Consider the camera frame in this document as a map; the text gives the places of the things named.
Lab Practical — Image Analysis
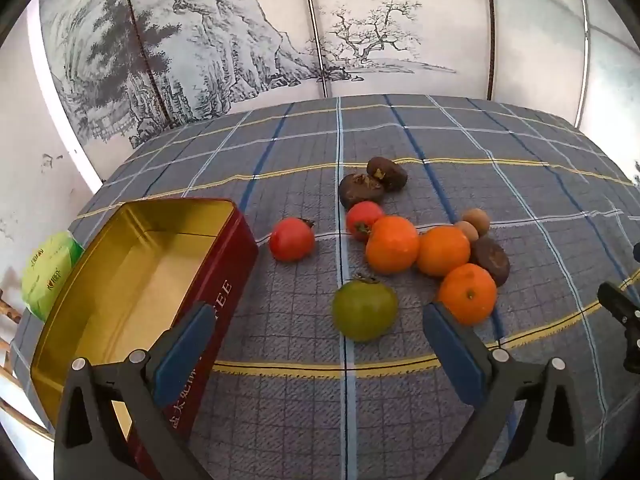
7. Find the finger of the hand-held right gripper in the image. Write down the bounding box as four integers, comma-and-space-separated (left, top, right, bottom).
597, 281, 640, 376

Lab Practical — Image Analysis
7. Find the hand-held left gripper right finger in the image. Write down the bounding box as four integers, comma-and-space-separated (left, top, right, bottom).
422, 302, 589, 480

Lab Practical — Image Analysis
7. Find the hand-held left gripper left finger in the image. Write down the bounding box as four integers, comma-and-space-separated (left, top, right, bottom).
53, 302, 217, 480

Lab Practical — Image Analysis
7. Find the red and gold tin box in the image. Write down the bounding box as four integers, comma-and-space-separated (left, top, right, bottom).
30, 198, 260, 479

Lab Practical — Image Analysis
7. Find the green persimmon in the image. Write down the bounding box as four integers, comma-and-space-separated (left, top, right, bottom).
332, 275, 399, 342

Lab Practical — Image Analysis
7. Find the orange mandarin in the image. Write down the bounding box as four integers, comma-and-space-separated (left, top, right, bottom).
439, 263, 498, 326
365, 215, 420, 275
417, 225, 472, 278

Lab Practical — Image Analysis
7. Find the dark brown passion fruit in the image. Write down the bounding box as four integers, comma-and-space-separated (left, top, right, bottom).
366, 156, 408, 192
470, 235, 511, 288
338, 173, 385, 211

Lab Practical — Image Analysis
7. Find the tan longan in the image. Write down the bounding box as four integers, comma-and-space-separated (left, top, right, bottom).
461, 208, 492, 237
454, 220, 480, 245

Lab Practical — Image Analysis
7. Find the large red persimmon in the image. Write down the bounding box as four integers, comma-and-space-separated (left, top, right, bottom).
269, 217, 316, 262

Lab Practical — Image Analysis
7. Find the green tissue packet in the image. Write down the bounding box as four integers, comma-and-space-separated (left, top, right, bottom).
21, 230, 86, 322

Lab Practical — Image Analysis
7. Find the small red persimmon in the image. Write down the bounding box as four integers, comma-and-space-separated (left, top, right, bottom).
346, 201, 385, 242

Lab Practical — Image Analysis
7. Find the wooden rack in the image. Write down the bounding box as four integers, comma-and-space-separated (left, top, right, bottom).
0, 282, 56, 442

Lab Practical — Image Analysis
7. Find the blue plaid cloth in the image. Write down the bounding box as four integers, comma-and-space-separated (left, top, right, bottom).
10, 94, 640, 480

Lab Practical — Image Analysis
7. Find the ink landscape folding screen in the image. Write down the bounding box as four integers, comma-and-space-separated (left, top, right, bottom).
37, 0, 640, 151

